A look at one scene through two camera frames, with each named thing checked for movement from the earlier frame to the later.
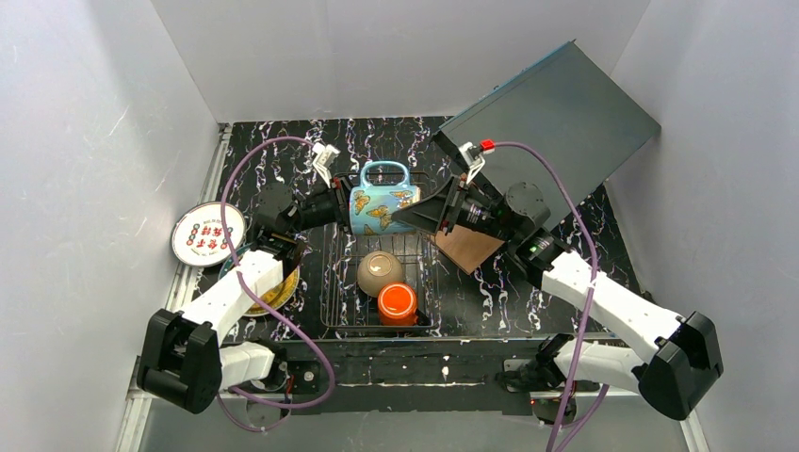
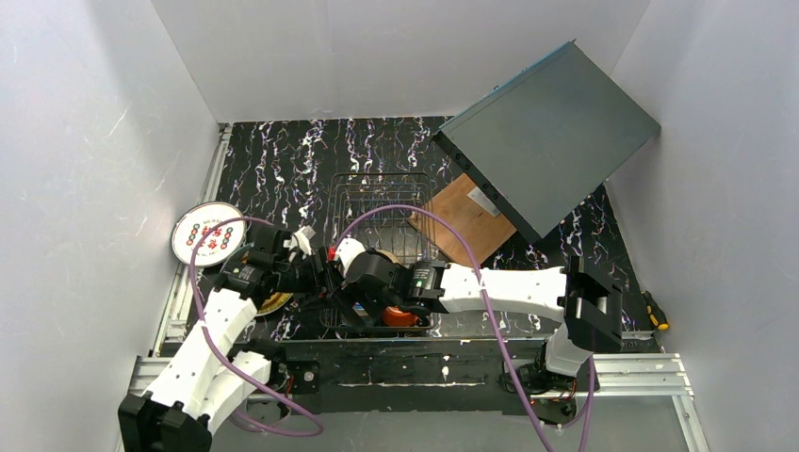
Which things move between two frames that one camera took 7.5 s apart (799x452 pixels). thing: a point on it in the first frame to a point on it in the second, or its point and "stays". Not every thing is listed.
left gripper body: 340,201 to 317,274
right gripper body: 456,206 to 349,299
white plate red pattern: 199,238 stays
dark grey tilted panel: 569,108 stays
